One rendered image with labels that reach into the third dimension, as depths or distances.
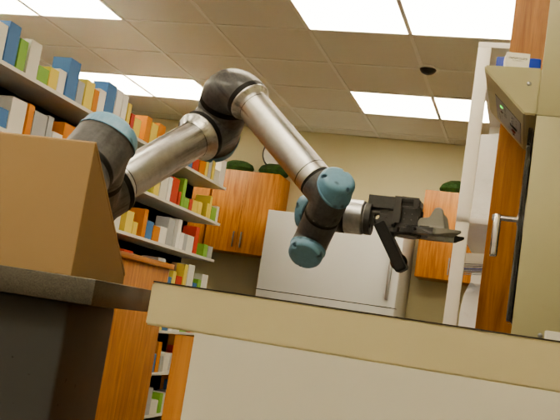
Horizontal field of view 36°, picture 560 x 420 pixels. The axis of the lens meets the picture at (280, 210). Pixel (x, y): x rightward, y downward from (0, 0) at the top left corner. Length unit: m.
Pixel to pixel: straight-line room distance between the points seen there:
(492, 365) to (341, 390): 0.13
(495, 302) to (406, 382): 1.42
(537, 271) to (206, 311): 1.09
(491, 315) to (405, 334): 1.41
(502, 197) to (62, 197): 1.15
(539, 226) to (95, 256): 0.87
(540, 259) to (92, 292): 0.89
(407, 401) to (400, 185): 6.83
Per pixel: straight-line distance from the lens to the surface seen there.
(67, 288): 1.34
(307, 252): 1.75
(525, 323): 1.76
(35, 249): 1.43
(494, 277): 2.14
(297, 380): 0.74
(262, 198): 7.42
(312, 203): 1.72
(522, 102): 1.83
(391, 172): 7.56
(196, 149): 1.90
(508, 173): 2.17
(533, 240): 1.77
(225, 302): 0.76
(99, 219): 1.46
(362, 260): 6.78
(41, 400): 1.42
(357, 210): 1.83
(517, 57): 1.95
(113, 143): 1.60
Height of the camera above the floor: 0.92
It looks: 7 degrees up
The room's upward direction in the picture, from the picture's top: 9 degrees clockwise
